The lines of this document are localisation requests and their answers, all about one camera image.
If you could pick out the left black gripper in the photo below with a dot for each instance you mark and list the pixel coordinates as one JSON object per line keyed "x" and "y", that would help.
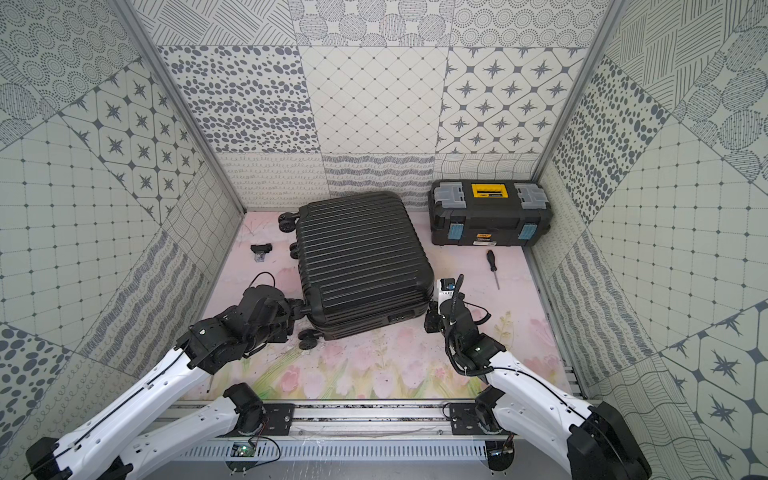
{"x": 288, "y": 309}

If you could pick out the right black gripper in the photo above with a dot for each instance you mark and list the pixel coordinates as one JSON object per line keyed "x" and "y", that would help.
{"x": 431, "y": 325}

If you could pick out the black ribbed hard-shell suitcase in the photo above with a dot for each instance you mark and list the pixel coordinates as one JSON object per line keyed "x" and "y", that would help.
{"x": 361, "y": 264}

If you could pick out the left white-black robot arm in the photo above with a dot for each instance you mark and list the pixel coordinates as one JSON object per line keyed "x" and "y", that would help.
{"x": 112, "y": 444}

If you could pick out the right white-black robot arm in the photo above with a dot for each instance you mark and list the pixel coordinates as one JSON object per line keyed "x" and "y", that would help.
{"x": 589, "y": 441}

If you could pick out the pink floral table mat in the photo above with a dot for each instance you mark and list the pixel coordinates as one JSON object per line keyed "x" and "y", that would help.
{"x": 395, "y": 362}

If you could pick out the small black metal clip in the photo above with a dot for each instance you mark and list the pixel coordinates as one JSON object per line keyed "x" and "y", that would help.
{"x": 260, "y": 251}

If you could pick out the black toolbox with yellow label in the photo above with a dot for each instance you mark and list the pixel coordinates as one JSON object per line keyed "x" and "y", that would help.
{"x": 488, "y": 213}

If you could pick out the right round black base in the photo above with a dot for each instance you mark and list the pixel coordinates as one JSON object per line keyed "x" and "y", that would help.
{"x": 499, "y": 455}

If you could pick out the left green circuit board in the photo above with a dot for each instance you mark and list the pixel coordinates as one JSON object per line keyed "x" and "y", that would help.
{"x": 242, "y": 458}

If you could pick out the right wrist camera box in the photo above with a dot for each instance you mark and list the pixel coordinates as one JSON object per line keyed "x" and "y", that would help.
{"x": 445, "y": 288}

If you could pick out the black-handled screwdriver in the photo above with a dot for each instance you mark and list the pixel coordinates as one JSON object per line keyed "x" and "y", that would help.
{"x": 491, "y": 259}

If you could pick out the aluminium mounting rail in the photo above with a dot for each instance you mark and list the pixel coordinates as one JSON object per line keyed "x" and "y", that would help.
{"x": 414, "y": 419}

